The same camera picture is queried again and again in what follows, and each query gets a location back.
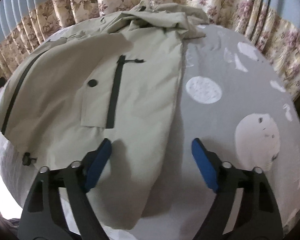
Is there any blue floral curtain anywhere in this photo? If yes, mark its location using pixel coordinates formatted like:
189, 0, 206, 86
0, 0, 300, 98

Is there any light green jacket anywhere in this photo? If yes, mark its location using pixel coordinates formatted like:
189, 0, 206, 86
0, 3, 209, 229

